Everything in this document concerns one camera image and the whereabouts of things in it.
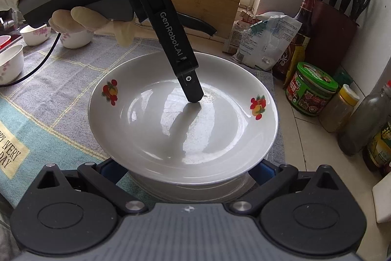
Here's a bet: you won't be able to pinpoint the white plate fruit print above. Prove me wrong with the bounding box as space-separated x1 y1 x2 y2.
128 169 255 197
88 51 279 185

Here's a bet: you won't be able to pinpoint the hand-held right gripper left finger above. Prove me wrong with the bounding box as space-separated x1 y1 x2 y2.
37 157 149 216

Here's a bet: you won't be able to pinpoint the white bag blue print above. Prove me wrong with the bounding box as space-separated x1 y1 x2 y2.
230 15 303 71

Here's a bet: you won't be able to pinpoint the clear glass bottle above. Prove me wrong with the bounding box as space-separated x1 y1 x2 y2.
337 87 391 157

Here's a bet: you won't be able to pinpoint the bunch of beige binder clips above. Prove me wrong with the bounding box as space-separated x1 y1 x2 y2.
238 6 259 23

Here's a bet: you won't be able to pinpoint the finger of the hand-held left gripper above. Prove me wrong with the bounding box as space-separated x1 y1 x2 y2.
175 61 204 103

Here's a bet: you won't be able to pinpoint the green lid sauce jar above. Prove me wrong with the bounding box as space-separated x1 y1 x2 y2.
285 62 339 117

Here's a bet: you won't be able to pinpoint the white plastic box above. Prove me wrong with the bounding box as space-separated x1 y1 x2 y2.
372 184 391 224

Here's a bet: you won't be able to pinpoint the yellow cap spice jar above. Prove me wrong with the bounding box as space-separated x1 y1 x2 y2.
319 84 360 133

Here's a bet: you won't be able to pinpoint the black pan handle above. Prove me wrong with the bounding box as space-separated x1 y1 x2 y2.
177 12 217 37

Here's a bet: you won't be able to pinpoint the green binder clip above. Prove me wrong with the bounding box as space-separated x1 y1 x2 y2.
247 19 269 34

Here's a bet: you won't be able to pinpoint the grey woven mat yellow lines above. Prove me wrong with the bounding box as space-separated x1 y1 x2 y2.
0 32 286 209

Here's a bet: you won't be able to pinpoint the dark soy sauce bottle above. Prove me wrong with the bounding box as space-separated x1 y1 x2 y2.
272 0 320 81

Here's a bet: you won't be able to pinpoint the black handled scissors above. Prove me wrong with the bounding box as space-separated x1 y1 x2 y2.
350 0 372 21

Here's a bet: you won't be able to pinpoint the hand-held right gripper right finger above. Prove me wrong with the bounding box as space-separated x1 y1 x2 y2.
224 159 343 216

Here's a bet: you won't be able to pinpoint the black cable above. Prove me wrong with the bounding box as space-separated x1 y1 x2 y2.
0 32 60 87

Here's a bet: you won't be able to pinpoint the dark brown knife block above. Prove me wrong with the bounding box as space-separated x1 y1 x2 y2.
305 0 358 75

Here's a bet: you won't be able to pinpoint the dark sauce bottle yellow label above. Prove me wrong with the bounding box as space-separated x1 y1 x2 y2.
362 122 391 173

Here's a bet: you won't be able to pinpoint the red and white bag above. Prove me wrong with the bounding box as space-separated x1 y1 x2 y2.
222 19 254 54

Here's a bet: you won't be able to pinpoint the steel sink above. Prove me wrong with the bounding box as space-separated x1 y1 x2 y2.
0 9 25 35

